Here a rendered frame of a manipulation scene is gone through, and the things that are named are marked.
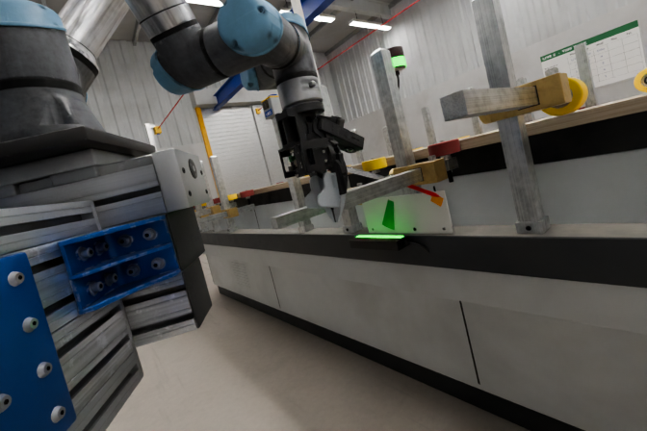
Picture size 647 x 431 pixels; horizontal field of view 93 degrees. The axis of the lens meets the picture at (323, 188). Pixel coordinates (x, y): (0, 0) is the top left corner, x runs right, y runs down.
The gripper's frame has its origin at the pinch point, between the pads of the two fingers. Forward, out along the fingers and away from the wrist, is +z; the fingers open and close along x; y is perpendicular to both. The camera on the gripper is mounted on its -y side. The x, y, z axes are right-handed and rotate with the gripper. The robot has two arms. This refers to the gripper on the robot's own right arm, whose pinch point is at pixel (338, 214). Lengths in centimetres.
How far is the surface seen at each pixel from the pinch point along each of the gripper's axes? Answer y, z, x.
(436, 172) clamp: -27.1, -2.2, 5.1
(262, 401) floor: -8, 82, -88
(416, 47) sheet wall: -747, -283, -399
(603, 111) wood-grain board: -46, -7, 32
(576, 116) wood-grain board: -46, -7, 28
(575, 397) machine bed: -50, 63, 16
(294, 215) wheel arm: -5.5, 0.8, -23.4
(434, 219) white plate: -26.8, 8.7, 2.2
